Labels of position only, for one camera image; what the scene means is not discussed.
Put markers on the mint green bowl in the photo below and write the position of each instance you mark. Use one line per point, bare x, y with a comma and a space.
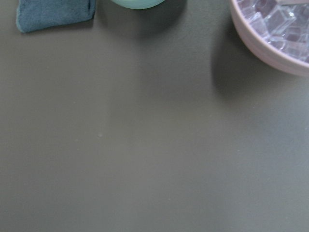
138, 4

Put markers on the grey folded cloth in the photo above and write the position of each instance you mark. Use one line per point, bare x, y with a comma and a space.
33, 15

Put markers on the pink bowl with ice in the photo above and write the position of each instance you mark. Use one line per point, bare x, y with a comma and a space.
276, 31

